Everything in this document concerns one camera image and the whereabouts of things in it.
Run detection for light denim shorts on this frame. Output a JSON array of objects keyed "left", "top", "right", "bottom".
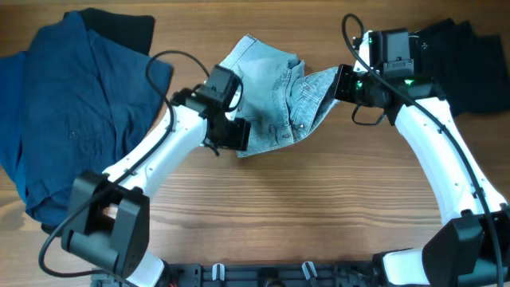
[{"left": 220, "top": 35, "right": 339, "bottom": 158}]

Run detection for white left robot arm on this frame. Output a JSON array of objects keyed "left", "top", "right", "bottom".
[{"left": 61, "top": 85, "right": 249, "bottom": 286}]

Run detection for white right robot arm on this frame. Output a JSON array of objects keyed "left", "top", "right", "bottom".
[{"left": 332, "top": 29, "right": 509, "bottom": 286}]

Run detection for black folded garment right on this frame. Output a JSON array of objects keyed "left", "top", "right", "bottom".
[{"left": 410, "top": 18, "right": 509, "bottom": 116}]

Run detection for black garment under shirt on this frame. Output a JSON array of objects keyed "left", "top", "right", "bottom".
[{"left": 41, "top": 7, "right": 156, "bottom": 237}]

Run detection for dark blue shirt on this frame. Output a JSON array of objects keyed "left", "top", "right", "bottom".
[{"left": 0, "top": 10, "right": 175, "bottom": 228}]

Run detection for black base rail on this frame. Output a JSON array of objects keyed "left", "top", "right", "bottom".
[{"left": 89, "top": 261, "right": 383, "bottom": 287}]

